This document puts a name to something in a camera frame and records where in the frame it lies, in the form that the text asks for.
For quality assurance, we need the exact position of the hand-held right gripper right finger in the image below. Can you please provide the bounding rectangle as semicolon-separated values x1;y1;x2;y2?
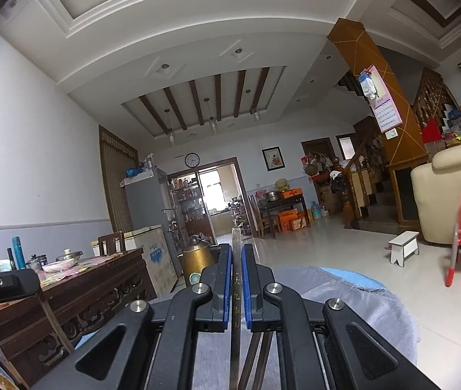
242;244;438;390

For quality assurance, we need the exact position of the orange cardboard box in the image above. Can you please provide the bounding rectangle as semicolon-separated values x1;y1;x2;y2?
278;209;312;232

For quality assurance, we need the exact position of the teal bottle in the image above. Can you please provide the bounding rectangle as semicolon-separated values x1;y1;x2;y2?
12;236;27;270

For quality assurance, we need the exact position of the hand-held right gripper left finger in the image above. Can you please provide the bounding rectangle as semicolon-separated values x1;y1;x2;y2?
31;244;234;390

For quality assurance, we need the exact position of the brown wooden door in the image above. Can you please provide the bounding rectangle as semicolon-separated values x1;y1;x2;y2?
99;125;139;234

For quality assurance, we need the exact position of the white bowl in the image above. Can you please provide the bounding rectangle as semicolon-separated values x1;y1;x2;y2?
41;261;72;274

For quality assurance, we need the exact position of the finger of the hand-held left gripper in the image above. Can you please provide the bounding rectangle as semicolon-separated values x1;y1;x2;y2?
0;267;41;314

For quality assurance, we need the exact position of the white chest freezer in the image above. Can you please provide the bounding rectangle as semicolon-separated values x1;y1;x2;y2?
90;225;179;298

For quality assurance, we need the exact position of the brown wooden pillar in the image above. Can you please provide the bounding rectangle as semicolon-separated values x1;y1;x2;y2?
328;18;430;167

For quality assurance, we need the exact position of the gold electric kettle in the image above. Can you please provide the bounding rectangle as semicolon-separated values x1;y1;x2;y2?
182;233;217;287

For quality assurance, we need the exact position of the pink wall calendar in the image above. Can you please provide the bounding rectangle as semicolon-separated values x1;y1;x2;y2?
368;65;403;133

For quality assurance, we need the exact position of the carved dark wooden table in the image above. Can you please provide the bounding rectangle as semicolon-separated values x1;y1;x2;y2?
0;248;158;388

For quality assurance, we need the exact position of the white step stool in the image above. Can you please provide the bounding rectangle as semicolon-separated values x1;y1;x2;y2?
389;231;420;268

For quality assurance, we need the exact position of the framed wall picture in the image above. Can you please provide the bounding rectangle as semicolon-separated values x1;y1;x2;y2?
262;147;286;171

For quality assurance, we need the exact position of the grey refrigerator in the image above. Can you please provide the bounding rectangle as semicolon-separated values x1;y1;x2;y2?
121;166;182;234

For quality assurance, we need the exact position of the cream armchair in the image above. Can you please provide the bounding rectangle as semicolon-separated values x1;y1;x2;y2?
411;143;461;246

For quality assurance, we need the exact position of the glass display cabinet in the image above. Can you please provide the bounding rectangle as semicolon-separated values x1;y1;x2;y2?
169;173;207;248

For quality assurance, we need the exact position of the metal pot lid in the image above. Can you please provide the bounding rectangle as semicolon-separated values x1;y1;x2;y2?
56;249;83;263

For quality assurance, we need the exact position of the wooden dining chair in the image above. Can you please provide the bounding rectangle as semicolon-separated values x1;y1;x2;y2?
249;195;270;239

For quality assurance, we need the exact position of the grey tablecloth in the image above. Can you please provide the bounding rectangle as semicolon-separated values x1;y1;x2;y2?
149;266;420;390

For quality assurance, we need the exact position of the dark wooden side table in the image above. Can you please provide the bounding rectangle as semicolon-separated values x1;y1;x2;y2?
260;195;309;239

